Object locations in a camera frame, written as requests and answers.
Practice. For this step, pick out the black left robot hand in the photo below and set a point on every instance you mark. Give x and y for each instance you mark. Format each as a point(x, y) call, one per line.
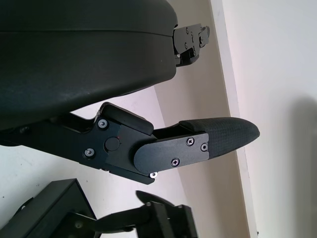
point(74, 62)

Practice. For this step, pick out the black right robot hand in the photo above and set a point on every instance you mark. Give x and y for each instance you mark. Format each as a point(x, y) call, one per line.
point(171, 220)

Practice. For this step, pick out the black camera box base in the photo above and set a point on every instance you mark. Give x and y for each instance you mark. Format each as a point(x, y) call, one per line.
point(57, 208)

